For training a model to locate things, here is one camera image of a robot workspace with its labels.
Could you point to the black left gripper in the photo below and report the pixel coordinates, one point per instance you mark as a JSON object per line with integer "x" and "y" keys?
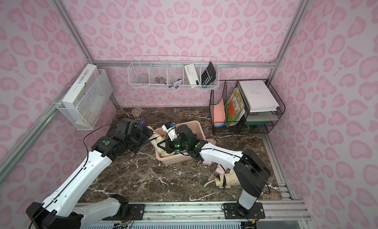
{"x": 144, "y": 134}

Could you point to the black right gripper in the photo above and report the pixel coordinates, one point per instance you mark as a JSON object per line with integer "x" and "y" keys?
{"x": 165, "y": 143}

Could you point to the pink plastic storage box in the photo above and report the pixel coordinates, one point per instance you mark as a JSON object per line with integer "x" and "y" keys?
{"x": 196, "y": 128}

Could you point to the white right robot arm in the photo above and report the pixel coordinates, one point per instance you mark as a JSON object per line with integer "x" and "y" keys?
{"x": 251, "y": 172}

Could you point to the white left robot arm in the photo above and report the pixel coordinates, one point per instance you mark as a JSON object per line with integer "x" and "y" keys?
{"x": 59, "y": 210}

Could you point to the cream umbrella right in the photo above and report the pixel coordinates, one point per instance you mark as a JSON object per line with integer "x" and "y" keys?
{"x": 226, "y": 180}

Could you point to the white long box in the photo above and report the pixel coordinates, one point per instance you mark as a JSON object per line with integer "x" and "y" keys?
{"x": 81, "y": 86}

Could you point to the white small box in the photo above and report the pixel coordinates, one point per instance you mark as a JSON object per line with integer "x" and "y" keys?
{"x": 191, "y": 73}

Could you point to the colored pencil tube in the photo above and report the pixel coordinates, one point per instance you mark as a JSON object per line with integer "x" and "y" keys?
{"x": 139, "y": 116}

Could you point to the pink folder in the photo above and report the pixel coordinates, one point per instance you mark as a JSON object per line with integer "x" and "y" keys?
{"x": 219, "y": 115}

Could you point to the white mesh side basket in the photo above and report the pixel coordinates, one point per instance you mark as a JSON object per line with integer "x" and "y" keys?
{"x": 86, "y": 115}

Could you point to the green red book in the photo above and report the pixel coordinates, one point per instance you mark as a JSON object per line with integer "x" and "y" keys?
{"x": 234, "y": 108}

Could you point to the black calculator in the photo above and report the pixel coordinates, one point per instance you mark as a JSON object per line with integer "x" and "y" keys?
{"x": 209, "y": 75}

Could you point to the white paper stack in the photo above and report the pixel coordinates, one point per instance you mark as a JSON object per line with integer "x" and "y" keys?
{"x": 259, "y": 97}

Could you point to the black wire desk organizer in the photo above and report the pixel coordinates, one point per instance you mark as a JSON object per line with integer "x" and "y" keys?
{"x": 259, "y": 122}

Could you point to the white wire wall basket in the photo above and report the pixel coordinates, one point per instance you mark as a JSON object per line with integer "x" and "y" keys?
{"x": 167, "y": 71}

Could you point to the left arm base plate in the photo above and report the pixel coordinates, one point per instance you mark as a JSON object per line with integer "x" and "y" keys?
{"x": 133, "y": 212}

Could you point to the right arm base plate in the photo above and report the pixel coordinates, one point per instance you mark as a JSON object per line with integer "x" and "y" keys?
{"x": 235, "y": 211}

